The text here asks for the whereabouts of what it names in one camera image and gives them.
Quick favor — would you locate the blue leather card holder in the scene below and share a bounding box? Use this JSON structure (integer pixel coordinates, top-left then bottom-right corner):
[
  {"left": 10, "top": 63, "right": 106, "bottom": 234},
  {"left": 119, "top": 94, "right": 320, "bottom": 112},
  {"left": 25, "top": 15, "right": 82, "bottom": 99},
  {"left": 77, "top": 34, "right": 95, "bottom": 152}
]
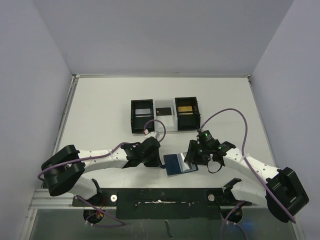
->
[{"left": 161, "top": 152, "right": 199, "bottom": 176}]

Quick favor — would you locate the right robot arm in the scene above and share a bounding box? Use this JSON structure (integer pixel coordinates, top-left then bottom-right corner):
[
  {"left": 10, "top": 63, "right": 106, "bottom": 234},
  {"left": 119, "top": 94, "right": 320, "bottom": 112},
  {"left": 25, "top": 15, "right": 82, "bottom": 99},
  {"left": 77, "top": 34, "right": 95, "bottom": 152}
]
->
[{"left": 184, "top": 130, "right": 310, "bottom": 223}]

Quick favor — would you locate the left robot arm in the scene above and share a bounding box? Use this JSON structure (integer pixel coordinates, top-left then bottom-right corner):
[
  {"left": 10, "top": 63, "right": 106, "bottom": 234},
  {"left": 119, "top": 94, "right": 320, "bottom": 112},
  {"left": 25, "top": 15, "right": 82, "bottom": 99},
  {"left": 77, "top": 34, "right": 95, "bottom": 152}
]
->
[{"left": 38, "top": 136, "right": 161, "bottom": 200}]

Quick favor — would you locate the black bin with gold card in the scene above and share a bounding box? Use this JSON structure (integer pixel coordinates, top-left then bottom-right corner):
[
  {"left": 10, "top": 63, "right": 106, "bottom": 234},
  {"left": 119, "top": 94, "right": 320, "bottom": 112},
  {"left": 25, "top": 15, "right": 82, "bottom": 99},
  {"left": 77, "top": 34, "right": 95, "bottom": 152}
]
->
[{"left": 174, "top": 96, "right": 201, "bottom": 131}]

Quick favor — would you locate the black bin with silver card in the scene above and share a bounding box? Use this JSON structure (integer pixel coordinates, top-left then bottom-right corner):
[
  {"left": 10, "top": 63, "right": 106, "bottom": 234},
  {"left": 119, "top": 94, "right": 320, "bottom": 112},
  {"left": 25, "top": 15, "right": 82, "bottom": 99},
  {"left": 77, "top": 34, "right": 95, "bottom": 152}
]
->
[{"left": 130, "top": 99, "right": 154, "bottom": 134}]

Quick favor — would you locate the silver credit card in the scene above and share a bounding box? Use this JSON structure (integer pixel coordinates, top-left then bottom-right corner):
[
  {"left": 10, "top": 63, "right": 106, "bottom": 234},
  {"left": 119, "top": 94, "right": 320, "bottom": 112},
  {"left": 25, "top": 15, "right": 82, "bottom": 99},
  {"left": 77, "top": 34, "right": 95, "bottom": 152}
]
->
[{"left": 135, "top": 108, "right": 151, "bottom": 115}]

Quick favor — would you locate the black credit card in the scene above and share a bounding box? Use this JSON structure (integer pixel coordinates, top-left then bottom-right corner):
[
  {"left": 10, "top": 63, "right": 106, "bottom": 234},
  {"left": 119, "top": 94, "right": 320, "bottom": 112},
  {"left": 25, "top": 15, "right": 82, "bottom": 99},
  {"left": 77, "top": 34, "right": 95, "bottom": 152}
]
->
[{"left": 155, "top": 107, "right": 172, "bottom": 116}]

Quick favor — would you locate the gold credit card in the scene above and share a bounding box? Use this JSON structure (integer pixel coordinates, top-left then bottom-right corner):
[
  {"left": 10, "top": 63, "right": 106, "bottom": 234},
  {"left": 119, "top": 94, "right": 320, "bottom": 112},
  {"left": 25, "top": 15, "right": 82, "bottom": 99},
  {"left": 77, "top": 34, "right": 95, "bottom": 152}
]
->
[{"left": 178, "top": 105, "right": 194, "bottom": 115}]

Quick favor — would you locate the white middle bin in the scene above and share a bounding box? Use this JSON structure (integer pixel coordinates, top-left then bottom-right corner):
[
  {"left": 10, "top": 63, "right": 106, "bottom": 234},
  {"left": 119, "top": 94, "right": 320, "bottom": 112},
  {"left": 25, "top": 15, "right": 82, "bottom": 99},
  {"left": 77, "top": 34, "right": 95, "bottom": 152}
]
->
[{"left": 153, "top": 98, "right": 178, "bottom": 133}]

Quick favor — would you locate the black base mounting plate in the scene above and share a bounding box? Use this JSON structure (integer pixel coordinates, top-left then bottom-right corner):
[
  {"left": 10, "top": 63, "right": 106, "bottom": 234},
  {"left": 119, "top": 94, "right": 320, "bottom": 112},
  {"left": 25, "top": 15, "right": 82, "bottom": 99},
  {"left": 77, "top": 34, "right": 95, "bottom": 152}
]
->
[{"left": 72, "top": 188, "right": 239, "bottom": 220}]

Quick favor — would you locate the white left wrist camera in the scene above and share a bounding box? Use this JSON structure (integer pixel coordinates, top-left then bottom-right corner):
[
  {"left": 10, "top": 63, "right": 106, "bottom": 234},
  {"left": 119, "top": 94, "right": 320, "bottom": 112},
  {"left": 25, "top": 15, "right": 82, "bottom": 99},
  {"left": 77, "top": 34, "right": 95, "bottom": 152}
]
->
[{"left": 143, "top": 129, "right": 160, "bottom": 140}]

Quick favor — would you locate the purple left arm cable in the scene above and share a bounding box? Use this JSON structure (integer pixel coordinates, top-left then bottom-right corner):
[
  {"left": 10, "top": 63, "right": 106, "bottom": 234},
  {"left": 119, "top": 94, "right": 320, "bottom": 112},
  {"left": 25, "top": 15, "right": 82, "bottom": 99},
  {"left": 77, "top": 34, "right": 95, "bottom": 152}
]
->
[{"left": 37, "top": 119, "right": 167, "bottom": 228}]

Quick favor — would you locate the aluminium left side rail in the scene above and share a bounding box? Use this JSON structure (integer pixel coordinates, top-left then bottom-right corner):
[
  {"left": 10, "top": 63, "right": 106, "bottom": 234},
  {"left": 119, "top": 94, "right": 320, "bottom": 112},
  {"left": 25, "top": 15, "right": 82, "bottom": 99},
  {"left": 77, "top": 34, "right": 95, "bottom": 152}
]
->
[{"left": 52, "top": 74, "right": 81, "bottom": 156}]

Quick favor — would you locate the aluminium rail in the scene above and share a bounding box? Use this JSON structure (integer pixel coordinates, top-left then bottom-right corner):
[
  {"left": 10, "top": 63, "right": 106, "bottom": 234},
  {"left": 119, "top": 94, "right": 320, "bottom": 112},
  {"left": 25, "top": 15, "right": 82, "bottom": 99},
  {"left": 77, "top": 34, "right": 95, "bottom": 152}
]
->
[
  {"left": 52, "top": 74, "right": 81, "bottom": 156},
  {"left": 30, "top": 183, "right": 267, "bottom": 210}
]

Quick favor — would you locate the aluminium front rail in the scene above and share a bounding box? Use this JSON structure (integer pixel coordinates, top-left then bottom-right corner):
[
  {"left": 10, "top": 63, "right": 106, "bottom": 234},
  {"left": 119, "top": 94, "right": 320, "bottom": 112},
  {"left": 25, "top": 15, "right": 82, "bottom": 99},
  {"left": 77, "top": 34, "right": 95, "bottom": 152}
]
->
[{"left": 30, "top": 183, "right": 267, "bottom": 210}]

